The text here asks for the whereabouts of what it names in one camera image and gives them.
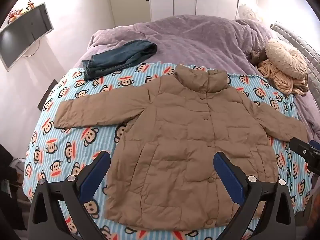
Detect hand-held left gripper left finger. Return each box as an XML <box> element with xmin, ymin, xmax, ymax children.
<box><xmin>27</xmin><ymin>151</ymin><xmax>111</xmax><ymax>240</ymax></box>

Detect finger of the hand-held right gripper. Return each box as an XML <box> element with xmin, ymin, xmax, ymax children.
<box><xmin>289</xmin><ymin>137</ymin><xmax>320</xmax><ymax>158</ymax></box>

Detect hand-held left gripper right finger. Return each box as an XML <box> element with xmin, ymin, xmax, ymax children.
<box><xmin>213</xmin><ymin>151</ymin><xmax>296</xmax><ymax>240</ymax></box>

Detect tan puffer jacket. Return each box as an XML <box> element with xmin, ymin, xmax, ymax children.
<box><xmin>54</xmin><ymin>64</ymin><xmax>309</xmax><ymax>231</ymax></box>

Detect blue monkey print blanket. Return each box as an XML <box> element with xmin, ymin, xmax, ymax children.
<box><xmin>22</xmin><ymin>62</ymin><xmax>314</xmax><ymax>240</ymax></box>

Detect cream chunky knit throw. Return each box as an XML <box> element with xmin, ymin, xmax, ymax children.
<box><xmin>257</xmin><ymin>58</ymin><xmax>308</xmax><ymax>95</ymax></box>

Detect round cream pleated cushion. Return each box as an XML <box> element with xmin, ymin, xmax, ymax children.
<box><xmin>265</xmin><ymin>39</ymin><xmax>308</xmax><ymax>79</ymax></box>

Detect grey tufted headboard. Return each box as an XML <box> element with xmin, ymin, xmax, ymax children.
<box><xmin>270</xmin><ymin>21</ymin><xmax>320</xmax><ymax>94</ymax></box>

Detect brown plush toy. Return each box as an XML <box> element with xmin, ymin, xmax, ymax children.
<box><xmin>247</xmin><ymin>50</ymin><xmax>268</xmax><ymax>64</ymax></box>

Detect folded blue jeans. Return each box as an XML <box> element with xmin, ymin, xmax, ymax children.
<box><xmin>81</xmin><ymin>39</ymin><xmax>158</xmax><ymax>81</ymax></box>

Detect purple plush blanket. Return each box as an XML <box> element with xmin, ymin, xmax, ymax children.
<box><xmin>74</xmin><ymin>15</ymin><xmax>320</xmax><ymax>140</ymax></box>

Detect white floral pillow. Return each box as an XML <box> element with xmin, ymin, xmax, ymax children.
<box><xmin>238</xmin><ymin>4</ymin><xmax>263</xmax><ymax>22</ymax></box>

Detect colourful figurines on monitor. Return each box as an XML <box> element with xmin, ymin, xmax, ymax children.
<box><xmin>8</xmin><ymin>0</ymin><xmax>35</xmax><ymax>22</ymax></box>

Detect wall-mounted flat monitor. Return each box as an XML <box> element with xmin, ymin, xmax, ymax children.
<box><xmin>0</xmin><ymin>2</ymin><xmax>54</xmax><ymax>72</ymax></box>

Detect white door with black handle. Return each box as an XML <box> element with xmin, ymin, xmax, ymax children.
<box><xmin>106</xmin><ymin>0</ymin><xmax>153</xmax><ymax>28</ymax></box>

